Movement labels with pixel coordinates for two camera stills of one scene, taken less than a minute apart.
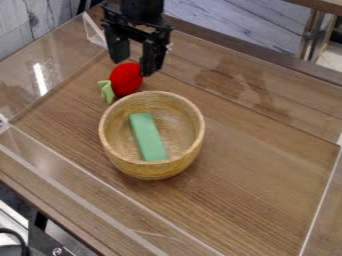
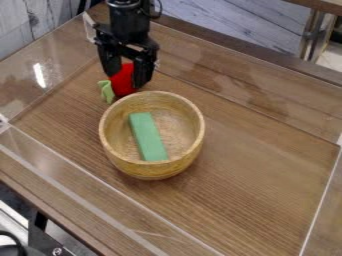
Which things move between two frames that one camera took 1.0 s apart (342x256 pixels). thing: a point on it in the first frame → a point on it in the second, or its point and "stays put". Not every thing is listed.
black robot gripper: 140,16 → 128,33
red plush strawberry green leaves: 126,79 stays put
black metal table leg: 41,244 stays put
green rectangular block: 148,137 stays put
